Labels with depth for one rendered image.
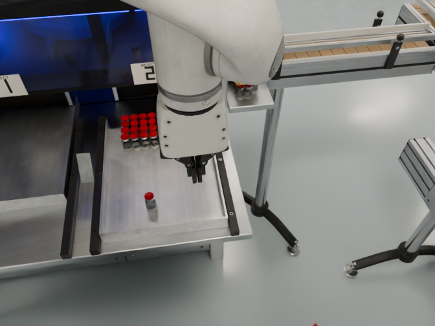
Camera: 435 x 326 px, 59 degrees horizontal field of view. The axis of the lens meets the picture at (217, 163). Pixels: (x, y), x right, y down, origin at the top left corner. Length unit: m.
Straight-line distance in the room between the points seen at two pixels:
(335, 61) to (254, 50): 0.87
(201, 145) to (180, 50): 0.17
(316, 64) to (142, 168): 0.60
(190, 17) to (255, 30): 0.06
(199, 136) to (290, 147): 1.70
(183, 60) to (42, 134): 0.71
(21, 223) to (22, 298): 0.98
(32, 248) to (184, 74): 0.56
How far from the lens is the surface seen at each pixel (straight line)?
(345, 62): 1.24
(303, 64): 1.19
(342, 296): 1.78
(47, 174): 0.99
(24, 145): 1.08
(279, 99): 1.30
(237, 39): 0.34
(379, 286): 1.85
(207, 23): 0.33
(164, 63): 0.45
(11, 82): 1.03
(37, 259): 0.86
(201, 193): 0.87
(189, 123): 0.52
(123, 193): 0.90
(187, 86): 0.46
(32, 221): 0.92
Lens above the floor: 1.58
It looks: 49 degrees down
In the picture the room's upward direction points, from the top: straight up
